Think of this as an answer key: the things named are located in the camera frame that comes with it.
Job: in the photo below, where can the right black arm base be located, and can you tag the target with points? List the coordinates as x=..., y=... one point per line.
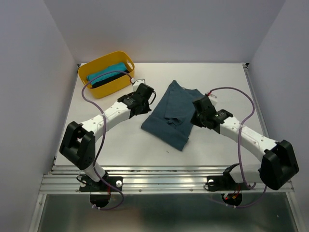
x=223, y=183

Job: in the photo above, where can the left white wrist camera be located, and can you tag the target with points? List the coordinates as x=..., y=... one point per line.
x=138, y=82

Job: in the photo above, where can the dark blue-grey t shirt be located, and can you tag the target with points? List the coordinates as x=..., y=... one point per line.
x=170, y=121

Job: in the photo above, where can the rolled black t shirt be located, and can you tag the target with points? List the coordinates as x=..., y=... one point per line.
x=100, y=78

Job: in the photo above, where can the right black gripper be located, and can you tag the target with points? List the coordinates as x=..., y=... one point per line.
x=194, y=121

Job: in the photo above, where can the aluminium front rail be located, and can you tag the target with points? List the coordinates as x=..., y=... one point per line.
x=136, y=179

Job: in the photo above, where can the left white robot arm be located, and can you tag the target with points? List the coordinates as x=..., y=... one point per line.
x=79, y=141

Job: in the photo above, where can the aluminium rail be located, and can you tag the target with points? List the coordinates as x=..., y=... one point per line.
x=258, y=109
x=136, y=179

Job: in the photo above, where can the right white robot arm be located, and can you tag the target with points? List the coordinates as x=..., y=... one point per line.
x=278, y=161

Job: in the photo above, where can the rolled teal t shirt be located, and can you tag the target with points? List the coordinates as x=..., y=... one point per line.
x=118, y=67

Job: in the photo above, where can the yellow plastic basket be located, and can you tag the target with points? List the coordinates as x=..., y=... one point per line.
x=102, y=63

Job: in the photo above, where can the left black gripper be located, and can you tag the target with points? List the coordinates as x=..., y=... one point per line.
x=147, y=109

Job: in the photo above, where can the aluminium right side rail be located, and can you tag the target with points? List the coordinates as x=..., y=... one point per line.
x=258, y=109

